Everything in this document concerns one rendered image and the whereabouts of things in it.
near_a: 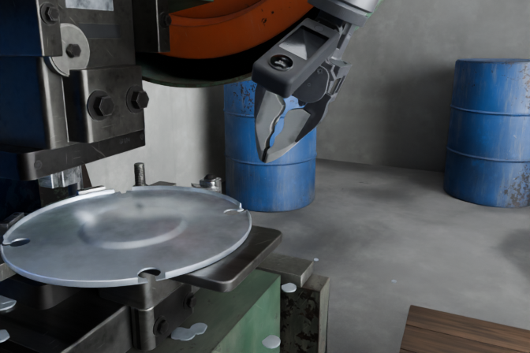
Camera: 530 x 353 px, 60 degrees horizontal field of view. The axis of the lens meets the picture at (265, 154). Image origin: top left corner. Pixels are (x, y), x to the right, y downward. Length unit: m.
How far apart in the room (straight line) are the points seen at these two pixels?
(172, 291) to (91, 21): 0.33
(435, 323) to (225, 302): 0.67
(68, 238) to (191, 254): 0.16
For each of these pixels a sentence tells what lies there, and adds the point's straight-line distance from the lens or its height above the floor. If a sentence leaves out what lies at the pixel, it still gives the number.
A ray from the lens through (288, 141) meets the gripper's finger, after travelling 0.56.
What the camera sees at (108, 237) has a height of 0.79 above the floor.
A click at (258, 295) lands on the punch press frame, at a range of 0.70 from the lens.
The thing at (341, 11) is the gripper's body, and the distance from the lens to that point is 0.53.
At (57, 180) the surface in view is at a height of 0.83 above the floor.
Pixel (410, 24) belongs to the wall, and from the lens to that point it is 3.76.
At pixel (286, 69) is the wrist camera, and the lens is 0.47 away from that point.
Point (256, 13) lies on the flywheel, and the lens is 0.83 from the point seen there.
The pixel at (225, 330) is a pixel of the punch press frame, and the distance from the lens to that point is 0.63.
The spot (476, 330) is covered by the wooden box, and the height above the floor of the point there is 0.35.
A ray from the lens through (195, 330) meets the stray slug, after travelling 0.63.
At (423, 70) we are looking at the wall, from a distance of 3.75.
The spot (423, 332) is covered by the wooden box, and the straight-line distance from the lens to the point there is 1.20.
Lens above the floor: 1.01
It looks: 14 degrees down
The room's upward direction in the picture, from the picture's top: straight up
